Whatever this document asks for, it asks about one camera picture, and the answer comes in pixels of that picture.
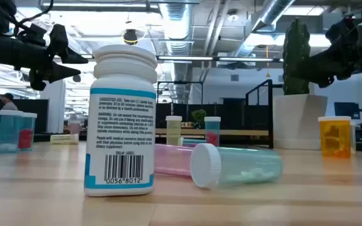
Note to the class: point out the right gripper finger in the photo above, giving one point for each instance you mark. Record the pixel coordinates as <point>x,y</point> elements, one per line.
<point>340,37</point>
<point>325,70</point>

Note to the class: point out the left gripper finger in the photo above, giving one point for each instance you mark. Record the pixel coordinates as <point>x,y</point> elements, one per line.
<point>49,73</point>
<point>58,44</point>

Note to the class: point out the pink pill vial white cap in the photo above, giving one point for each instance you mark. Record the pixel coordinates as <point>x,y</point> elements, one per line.
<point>75,128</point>
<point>171,160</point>

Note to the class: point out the large orange pill vial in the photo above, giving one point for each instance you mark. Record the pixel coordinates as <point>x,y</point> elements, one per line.
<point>334,138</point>

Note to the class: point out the blue vial with white pills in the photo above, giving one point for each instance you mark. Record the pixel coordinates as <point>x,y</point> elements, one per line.
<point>9,135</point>

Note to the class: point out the large white medicine bottle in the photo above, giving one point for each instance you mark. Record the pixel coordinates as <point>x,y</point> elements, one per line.
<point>121,125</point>

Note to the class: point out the green pill vial white cap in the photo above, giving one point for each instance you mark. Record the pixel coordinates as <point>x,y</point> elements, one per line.
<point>246,166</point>

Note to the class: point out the blue vial with pink pills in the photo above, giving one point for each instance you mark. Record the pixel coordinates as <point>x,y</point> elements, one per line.
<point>212,132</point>

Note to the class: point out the black round ceiling speaker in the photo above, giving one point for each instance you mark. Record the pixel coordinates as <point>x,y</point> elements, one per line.
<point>76,78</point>

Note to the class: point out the white column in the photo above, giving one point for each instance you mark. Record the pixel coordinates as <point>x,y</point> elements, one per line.
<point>53,106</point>

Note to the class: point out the green cactus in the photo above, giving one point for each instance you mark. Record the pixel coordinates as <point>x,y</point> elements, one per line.
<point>295,40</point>

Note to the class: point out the dark computer monitor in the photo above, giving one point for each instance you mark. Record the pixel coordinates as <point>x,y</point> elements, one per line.
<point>347,110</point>

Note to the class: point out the person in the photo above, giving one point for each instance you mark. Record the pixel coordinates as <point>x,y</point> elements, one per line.
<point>8,103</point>

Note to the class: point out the white plant pot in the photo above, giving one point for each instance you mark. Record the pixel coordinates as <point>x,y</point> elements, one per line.
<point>300,122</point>

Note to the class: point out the yellow hanging pendant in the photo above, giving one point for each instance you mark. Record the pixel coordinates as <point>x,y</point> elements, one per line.
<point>267,74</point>

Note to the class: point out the ceiling light strip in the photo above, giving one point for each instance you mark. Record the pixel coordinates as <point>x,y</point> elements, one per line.
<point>184,58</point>

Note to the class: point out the small green plant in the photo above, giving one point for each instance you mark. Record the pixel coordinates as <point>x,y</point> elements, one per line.
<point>198,115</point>

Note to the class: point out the black partition wall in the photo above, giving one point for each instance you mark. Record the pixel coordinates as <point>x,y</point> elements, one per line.
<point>39,116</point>

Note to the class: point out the black aluminium table frame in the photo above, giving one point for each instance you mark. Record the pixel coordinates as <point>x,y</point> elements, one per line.
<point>42,138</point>

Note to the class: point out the black ceiling dome camera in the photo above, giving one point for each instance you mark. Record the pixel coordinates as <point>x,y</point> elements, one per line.
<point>130,37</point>

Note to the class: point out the silver smooth air duct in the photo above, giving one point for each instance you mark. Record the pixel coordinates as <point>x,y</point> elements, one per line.
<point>271,12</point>

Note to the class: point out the wooden shelf black frame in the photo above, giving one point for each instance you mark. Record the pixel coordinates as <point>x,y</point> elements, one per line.
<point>231,132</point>

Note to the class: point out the silver ribbed air duct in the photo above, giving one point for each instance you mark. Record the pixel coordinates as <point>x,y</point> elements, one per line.
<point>177,19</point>

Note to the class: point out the black rectangular metal frame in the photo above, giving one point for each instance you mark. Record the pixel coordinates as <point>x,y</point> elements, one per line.
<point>180,82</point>

